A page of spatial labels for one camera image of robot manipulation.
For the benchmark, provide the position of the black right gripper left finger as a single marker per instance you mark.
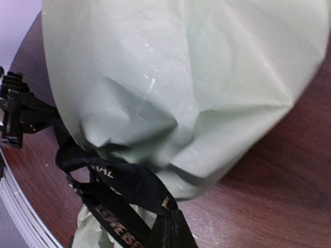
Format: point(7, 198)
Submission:
point(160, 236)

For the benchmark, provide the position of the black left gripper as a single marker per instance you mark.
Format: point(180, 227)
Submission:
point(36, 114)

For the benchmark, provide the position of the green wrapping paper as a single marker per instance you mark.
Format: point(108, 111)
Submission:
point(183, 88)

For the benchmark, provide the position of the aluminium front rail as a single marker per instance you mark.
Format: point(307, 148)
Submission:
point(27, 221)

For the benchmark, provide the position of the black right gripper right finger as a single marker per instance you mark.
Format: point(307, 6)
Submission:
point(181, 235)

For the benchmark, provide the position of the black printed ribbon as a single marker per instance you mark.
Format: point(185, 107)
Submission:
point(125, 199)

